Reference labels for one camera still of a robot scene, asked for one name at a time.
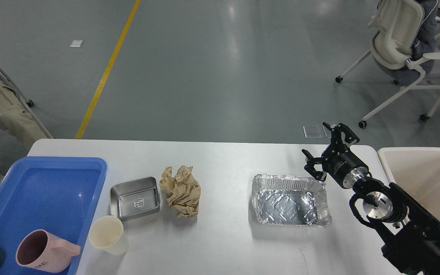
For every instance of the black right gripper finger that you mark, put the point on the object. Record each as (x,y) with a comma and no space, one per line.
(310,166)
(342,137)

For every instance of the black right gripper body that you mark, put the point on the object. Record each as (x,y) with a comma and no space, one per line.
(343,166)

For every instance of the brown paper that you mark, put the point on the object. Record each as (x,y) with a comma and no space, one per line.
(183,191)

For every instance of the small stainless steel tray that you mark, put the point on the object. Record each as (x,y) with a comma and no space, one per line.
(134,199)

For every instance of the pink mug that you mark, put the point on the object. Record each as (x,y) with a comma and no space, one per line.
(41,250)

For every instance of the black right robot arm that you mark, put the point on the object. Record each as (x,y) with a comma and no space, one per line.
(410,233)

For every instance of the aluminium foil container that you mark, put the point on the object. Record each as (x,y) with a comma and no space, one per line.
(290,201)

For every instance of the beige plastic bin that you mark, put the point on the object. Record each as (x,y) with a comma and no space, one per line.
(417,171)

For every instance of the seated person in jeans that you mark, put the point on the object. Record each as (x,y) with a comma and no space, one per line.
(423,43)

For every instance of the white office chair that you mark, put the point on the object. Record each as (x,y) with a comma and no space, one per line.
(398,22)

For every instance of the white paper cup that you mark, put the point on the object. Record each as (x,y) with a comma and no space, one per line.
(108,234)

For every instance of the blue plastic tray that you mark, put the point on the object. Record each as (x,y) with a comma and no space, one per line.
(57,194)

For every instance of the person in black shirt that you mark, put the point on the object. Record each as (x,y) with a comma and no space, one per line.
(2,110)

